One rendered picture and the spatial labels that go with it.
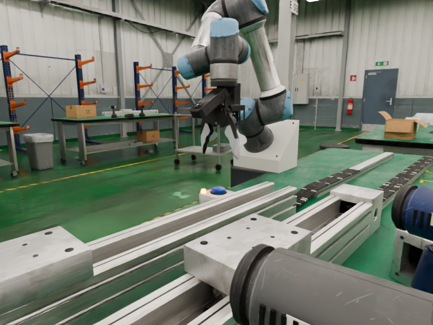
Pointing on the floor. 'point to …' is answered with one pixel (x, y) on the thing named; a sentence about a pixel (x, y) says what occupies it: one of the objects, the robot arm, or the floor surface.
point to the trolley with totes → (220, 149)
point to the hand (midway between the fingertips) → (218, 155)
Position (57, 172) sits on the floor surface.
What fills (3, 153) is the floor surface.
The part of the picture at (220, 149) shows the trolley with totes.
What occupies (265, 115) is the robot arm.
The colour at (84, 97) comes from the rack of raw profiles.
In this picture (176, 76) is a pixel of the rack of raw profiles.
